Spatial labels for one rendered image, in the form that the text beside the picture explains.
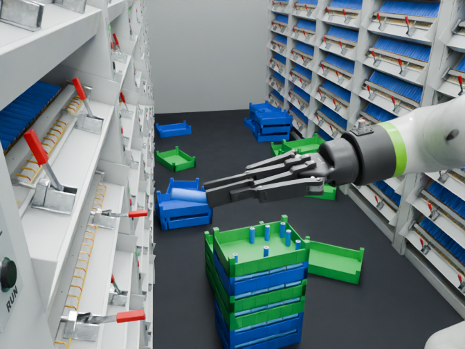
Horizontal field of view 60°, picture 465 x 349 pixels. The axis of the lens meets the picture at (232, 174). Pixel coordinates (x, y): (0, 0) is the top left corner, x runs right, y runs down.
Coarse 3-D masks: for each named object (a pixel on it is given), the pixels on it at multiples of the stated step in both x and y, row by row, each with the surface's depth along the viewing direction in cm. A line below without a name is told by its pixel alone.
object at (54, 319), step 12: (96, 180) 85; (84, 204) 75; (84, 216) 72; (84, 228) 69; (96, 228) 72; (72, 252) 62; (84, 252) 65; (72, 264) 60; (72, 276) 57; (84, 276) 60; (60, 288) 54; (60, 300) 53; (60, 312) 51; (48, 324) 49
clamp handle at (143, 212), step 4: (132, 212) 76; (136, 212) 76; (140, 212) 76; (144, 212) 76; (112, 216) 75; (116, 216) 75; (120, 216) 75; (124, 216) 75; (128, 216) 76; (132, 216) 76; (136, 216) 76; (140, 216) 76; (144, 216) 76
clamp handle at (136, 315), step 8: (120, 312) 53; (128, 312) 53; (136, 312) 53; (144, 312) 53; (88, 320) 51; (96, 320) 52; (104, 320) 52; (112, 320) 52; (120, 320) 52; (128, 320) 52; (136, 320) 52
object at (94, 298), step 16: (112, 176) 91; (112, 192) 88; (112, 208) 82; (96, 240) 71; (112, 240) 72; (96, 256) 67; (112, 256) 68; (80, 272) 62; (96, 272) 63; (96, 288) 60; (80, 304) 56; (96, 304) 57
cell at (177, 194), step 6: (174, 192) 61; (180, 192) 62; (186, 192) 62; (192, 192) 62; (198, 192) 63; (204, 192) 63; (174, 198) 62; (180, 198) 62; (186, 198) 62; (192, 198) 62; (198, 198) 62; (204, 198) 62
